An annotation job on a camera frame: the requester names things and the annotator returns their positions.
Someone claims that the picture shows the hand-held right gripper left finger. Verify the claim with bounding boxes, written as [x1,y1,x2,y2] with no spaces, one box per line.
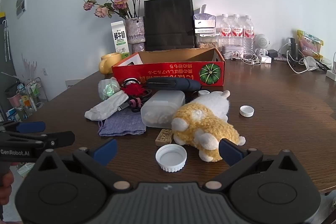
[31,138,133,191]

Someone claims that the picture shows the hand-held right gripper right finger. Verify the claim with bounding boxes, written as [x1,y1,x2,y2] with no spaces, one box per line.
[203,138,306,191]

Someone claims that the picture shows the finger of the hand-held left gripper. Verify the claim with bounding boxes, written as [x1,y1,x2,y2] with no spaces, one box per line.
[6,131,75,154]
[0,121,47,134]

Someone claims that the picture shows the blue grey fabric pouch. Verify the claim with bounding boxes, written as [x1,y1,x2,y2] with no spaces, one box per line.
[98,109,147,137]

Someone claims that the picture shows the white cloth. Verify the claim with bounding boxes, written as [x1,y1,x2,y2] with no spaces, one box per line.
[84,91,129,121]

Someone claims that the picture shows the yellow white plush toy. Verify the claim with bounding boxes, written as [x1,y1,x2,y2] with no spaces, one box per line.
[171,90,246,163]

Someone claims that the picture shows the braided cable with pink tie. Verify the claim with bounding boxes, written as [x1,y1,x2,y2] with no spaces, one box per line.
[127,90,158,113]

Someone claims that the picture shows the large white bottle cap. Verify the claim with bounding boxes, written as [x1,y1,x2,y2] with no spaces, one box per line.
[155,144,188,172]

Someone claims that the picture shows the greenish plastic bag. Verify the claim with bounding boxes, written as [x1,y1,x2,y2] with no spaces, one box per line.
[98,77,121,101]

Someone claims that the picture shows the red fabric flower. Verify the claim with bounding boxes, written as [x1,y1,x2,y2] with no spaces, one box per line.
[123,84,145,97]

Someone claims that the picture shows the translucent plastic container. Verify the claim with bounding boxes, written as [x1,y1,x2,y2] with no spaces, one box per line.
[140,90,186,128]

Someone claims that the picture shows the navy blue pouch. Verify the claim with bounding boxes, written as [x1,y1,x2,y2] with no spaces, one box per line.
[146,79,201,92]

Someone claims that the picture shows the red cardboard box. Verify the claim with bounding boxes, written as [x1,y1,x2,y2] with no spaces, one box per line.
[112,48,226,86]

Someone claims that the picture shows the person's left hand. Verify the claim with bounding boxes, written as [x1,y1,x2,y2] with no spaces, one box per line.
[0,169,15,206]

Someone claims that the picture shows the white appliance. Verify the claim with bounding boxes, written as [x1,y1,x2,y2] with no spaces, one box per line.
[65,79,83,89]

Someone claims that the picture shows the yellow mug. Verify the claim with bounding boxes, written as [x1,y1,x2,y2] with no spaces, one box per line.
[99,53,124,75]

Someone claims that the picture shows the white floral tin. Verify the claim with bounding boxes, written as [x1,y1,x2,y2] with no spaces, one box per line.
[222,45,244,60]

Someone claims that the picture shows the clear container of seeds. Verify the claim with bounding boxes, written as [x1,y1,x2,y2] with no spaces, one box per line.
[196,33,219,49]

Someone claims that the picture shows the white green milk carton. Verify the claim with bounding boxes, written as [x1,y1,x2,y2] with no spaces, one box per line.
[110,21,130,58]

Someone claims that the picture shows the white round robot speaker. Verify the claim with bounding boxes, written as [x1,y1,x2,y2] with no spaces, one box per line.
[253,33,271,56]

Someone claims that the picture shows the white face mask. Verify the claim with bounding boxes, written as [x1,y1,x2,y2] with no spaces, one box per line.
[303,56,321,72]

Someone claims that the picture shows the purple textured vase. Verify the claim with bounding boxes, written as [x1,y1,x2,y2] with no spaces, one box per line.
[124,16,146,54]

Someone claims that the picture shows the yellow snack bag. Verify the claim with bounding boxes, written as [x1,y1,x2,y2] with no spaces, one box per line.
[297,29,324,60]

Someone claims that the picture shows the purple white plastic packet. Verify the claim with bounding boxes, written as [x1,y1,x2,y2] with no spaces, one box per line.
[194,5,216,28]

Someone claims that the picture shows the black paper bag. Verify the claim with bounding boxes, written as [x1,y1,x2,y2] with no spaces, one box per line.
[144,0,196,52]

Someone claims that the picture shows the dark wall board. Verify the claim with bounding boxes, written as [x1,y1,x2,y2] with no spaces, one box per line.
[0,11,16,83]

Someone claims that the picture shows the white wired earphones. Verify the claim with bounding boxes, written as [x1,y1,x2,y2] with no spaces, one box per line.
[240,52,263,65]

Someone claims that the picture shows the white cable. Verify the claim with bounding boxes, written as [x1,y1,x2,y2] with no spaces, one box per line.
[286,49,309,74]

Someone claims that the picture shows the white wall panel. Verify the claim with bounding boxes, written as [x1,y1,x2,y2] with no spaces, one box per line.
[15,0,27,18]

